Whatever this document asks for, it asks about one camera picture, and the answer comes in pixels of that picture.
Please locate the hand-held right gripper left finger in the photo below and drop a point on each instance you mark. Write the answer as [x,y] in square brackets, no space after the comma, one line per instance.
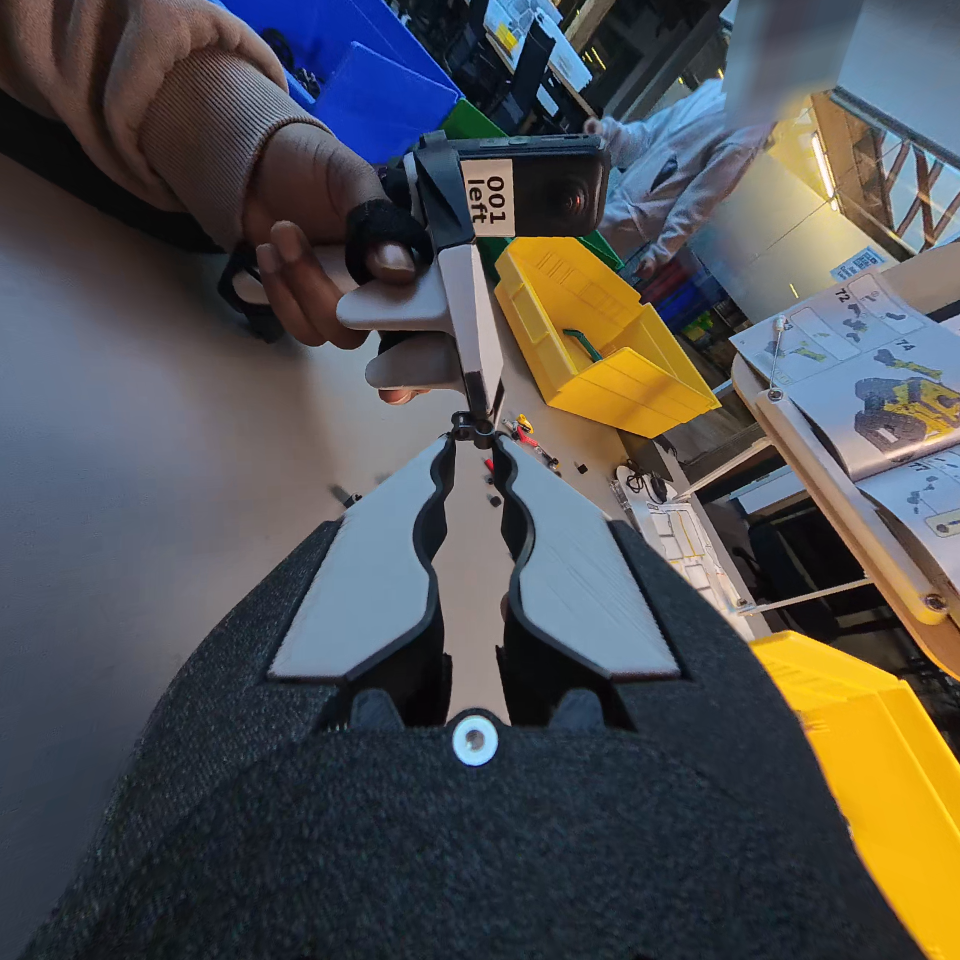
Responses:
[360,593]

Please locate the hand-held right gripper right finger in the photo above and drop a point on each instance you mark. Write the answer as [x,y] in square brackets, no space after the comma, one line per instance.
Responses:
[600,593]

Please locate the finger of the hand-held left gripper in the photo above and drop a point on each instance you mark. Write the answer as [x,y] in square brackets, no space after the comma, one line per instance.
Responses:
[473,323]

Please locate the grey building brick piece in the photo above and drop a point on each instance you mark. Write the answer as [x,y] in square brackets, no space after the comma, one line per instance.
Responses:
[473,431]

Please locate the grey desk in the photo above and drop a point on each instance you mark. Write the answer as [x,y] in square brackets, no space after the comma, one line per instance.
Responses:
[135,495]

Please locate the person's left hand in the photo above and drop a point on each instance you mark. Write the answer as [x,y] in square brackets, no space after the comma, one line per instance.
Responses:
[300,210]

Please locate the white instruction sheet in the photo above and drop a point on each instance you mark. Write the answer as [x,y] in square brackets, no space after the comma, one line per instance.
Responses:
[690,540]

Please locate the green plastic bin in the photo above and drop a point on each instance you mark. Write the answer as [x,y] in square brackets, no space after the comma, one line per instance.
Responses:
[473,120]

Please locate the scattered small building pieces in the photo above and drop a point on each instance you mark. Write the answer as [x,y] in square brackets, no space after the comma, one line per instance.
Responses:
[533,450]

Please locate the yellow plastic bin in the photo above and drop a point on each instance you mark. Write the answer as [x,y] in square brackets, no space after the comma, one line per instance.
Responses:
[615,360]
[885,795]

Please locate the blue plastic bin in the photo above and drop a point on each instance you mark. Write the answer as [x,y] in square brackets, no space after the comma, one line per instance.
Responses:
[360,83]

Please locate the open instruction booklet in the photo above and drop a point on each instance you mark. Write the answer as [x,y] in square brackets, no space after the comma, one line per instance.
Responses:
[885,405]

